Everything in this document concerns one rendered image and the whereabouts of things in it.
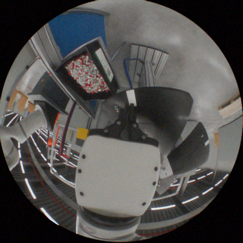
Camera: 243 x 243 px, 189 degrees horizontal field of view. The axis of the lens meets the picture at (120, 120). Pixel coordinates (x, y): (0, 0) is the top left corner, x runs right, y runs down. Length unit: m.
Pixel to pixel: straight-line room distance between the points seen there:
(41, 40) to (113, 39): 0.87
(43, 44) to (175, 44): 1.13
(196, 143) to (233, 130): 5.36
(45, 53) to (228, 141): 6.10
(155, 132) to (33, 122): 0.59
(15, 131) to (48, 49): 0.41
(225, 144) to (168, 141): 5.77
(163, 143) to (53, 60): 0.44
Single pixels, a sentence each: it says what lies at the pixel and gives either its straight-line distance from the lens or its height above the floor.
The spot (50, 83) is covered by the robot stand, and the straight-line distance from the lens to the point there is 0.52.
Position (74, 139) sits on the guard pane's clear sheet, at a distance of 1.28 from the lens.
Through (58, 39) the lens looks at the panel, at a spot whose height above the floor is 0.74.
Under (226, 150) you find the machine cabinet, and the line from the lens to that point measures 5.87.
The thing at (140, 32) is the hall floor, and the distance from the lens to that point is 1.04.
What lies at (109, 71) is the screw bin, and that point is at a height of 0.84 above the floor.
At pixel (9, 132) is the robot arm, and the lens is 0.53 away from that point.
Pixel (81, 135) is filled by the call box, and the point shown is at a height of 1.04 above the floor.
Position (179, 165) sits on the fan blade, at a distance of 0.37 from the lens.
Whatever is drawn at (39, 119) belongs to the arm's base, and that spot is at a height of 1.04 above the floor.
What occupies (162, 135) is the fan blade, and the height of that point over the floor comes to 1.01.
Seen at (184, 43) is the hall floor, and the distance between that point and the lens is 1.18.
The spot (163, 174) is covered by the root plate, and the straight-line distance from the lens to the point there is 0.37.
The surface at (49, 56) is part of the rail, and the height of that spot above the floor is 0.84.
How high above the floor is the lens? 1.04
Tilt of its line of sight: 18 degrees down
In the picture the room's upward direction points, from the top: 170 degrees counter-clockwise
